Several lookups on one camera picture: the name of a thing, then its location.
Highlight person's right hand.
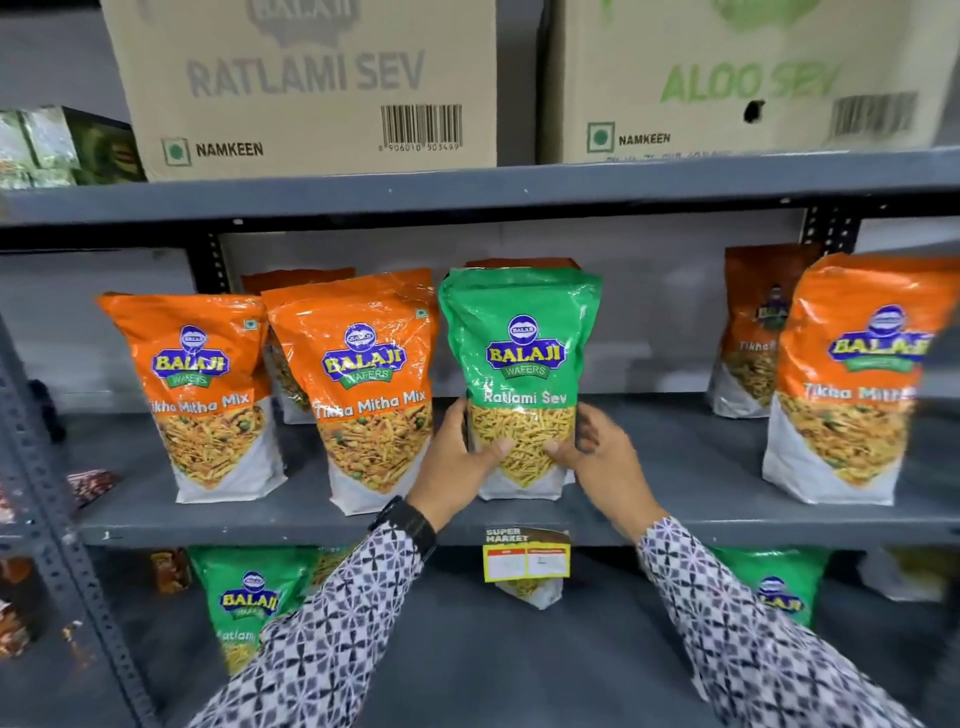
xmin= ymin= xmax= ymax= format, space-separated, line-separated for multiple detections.
xmin=541 ymin=402 xmax=669 ymax=543

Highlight person's left hand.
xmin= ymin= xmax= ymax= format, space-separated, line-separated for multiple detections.
xmin=407 ymin=397 xmax=516 ymax=534

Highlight green snack pouch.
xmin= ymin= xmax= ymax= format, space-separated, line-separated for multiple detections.
xmin=708 ymin=547 xmax=832 ymax=630
xmin=187 ymin=546 xmax=324 ymax=676
xmin=438 ymin=267 xmax=603 ymax=502

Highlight person's left forearm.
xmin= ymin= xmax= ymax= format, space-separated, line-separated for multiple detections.
xmin=186 ymin=521 xmax=430 ymax=728

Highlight person's right forearm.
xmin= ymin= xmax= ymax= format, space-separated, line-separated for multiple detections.
xmin=637 ymin=516 xmax=925 ymax=728

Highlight black wristwatch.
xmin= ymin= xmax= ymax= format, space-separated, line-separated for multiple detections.
xmin=367 ymin=495 xmax=438 ymax=562

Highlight yellow shelf price tag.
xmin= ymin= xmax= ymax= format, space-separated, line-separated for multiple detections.
xmin=482 ymin=527 xmax=572 ymax=584

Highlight orange snack pouch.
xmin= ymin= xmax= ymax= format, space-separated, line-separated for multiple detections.
xmin=706 ymin=243 xmax=822 ymax=420
xmin=240 ymin=266 xmax=357 ymax=426
xmin=762 ymin=252 xmax=960 ymax=507
xmin=262 ymin=270 xmax=440 ymax=517
xmin=465 ymin=257 xmax=582 ymax=273
xmin=97 ymin=292 xmax=288 ymax=505

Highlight small clear-window snack pouch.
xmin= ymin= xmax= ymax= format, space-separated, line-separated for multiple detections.
xmin=516 ymin=577 xmax=564 ymax=611

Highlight grey metal shelf rack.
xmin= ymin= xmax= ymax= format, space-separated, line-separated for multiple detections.
xmin=0 ymin=0 xmax=960 ymax=728

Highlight brown snack packet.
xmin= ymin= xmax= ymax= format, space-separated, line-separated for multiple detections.
xmin=150 ymin=549 xmax=194 ymax=595

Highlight pale yellow snack pouch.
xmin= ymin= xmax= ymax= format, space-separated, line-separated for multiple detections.
xmin=857 ymin=547 xmax=960 ymax=603

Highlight cardboard box with grey print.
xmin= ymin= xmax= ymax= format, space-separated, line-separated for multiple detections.
xmin=99 ymin=0 xmax=498 ymax=183

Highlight dark red snack packet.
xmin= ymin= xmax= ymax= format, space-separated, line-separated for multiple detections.
xmin=66 ymin=468 xmax=120 ymax=511

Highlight cardboard box with green print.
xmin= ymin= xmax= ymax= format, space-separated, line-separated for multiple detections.
xmin=541 ymin=0 xmax=960 ymax=165

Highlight red-brown snack packets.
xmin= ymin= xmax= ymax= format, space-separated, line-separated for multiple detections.
xmin=0 ymin=555 xmax=35 ymax=661

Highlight bundle of green foil packets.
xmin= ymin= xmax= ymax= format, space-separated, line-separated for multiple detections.
xmin=0 ymin=105 xmax=147 ymax=189

